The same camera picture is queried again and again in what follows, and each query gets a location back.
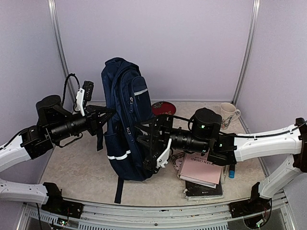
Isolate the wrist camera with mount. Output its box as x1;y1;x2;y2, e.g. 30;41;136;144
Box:
73;80;94;116
156;138;172;169

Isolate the white cartoon mug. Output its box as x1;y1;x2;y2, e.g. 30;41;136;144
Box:
220;103;241;130

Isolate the floral patterned booklet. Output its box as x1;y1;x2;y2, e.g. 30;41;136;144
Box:
170;151;186;177

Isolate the dark Wuthering Heights book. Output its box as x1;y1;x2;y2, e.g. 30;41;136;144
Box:
184;181;224;201

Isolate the white marker pen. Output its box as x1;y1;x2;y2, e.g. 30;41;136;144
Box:
221;165;228;184

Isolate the aluminium frame post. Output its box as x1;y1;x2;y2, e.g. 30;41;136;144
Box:
47;0;75;104
232;0;261;105

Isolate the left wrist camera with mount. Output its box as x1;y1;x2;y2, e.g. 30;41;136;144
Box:
73;80;94;116

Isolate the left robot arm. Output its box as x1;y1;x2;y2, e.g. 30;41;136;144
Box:
0;95;115;217

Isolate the pink Warm Chord book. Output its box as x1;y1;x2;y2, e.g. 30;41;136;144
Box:
178;153;222;188

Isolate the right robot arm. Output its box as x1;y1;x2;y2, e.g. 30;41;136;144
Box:
136;108;307;217

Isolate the navy blue student backpack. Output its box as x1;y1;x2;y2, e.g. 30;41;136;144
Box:
101;57;154;204

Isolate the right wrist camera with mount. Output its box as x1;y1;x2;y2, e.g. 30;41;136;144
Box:
156;138;172;169

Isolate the left aluminium frame post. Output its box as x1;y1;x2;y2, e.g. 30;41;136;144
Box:
47;0;75;104

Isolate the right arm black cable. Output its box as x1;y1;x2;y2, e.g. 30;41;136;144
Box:
172;115;200;132

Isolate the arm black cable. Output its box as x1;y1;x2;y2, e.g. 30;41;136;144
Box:
61;73;81;106
172;115;200;132

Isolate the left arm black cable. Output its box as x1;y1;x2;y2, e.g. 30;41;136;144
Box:
61;73;81;106

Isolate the red floral round plate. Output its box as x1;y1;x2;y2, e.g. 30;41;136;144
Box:
150;101;177;118

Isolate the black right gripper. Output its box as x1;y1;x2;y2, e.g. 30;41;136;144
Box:
133;115;210;154

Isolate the right aluminium frame post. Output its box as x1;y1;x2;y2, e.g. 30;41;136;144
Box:
232;0;261;105

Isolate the blue capped black marker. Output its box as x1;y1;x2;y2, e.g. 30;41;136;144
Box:
228;164;236;179

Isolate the front aluminium rail base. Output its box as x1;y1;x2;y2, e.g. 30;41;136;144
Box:
16;189;295;230

